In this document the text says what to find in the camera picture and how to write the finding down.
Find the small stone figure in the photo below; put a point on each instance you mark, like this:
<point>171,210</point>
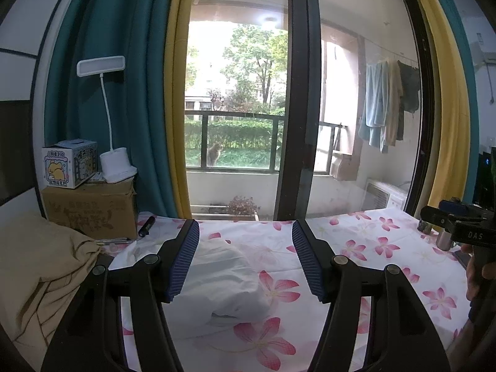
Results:
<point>426,228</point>

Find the hanging light blue towel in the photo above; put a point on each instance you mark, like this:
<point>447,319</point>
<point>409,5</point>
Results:
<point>374,104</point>

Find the pink floral bed sheet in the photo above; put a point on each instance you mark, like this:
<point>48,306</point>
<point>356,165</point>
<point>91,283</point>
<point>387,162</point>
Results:
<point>267,341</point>

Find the person's right hand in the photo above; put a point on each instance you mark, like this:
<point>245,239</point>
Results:
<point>478,283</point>

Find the thin pen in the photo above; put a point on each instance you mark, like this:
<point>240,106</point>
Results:
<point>116,240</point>

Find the yellow curtain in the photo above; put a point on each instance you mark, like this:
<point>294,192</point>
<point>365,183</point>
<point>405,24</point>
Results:
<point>445,104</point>
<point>178,124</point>

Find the white wall air conditioner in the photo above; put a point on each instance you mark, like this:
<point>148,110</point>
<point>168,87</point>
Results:
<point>486,52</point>

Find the black computer monitor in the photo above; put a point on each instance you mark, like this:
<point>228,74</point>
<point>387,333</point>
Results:
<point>484,182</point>

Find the brown cardboard box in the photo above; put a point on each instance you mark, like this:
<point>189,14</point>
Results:
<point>89,209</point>

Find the balcony ceiling light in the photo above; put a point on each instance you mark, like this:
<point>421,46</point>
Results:
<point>269,23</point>

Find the tabby cat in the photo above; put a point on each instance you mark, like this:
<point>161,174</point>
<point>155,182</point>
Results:
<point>213,155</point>

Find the white outdoor air conditioner unit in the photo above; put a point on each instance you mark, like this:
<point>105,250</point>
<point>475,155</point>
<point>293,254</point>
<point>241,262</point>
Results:
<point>383,195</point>

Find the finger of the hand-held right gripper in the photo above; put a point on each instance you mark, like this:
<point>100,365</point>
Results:
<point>436,215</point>
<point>453,205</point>

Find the balcony cardboard box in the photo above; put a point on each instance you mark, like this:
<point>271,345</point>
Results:
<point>343,166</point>

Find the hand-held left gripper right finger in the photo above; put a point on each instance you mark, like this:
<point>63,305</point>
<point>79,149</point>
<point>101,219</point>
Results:
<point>308,263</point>

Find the white desk lamp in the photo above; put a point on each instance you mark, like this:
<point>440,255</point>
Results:
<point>116,164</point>

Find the hanging dark garment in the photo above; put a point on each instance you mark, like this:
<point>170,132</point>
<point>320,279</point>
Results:
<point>410,85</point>

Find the white shirt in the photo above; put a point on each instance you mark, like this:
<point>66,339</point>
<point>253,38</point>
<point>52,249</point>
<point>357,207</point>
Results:
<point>224,279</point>

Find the hanging beige garment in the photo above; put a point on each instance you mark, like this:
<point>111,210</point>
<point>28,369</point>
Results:
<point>393,104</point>

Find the black marker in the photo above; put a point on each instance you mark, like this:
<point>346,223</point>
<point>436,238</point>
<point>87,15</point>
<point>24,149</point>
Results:
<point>147,226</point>

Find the beige cloth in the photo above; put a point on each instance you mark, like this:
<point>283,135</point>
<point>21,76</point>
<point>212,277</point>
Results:
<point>42,263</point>

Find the stainless steel tumbler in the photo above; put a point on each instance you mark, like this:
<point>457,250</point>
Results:
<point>445,240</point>

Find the potted plant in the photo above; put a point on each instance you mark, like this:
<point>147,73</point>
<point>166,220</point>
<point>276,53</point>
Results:
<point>242,206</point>

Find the dark metal balcony railing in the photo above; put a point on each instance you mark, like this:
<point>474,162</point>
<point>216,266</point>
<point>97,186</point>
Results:
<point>232,113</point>

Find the pink smartphone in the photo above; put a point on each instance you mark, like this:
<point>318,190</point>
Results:
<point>462,259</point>

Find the black sliding door frame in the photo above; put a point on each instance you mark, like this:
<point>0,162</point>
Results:
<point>296,104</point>

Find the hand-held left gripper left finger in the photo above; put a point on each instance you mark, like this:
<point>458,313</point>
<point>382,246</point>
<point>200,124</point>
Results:
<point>184,263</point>

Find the cartoon printed paper box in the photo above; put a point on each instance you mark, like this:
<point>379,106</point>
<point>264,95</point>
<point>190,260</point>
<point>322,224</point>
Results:
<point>64,166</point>

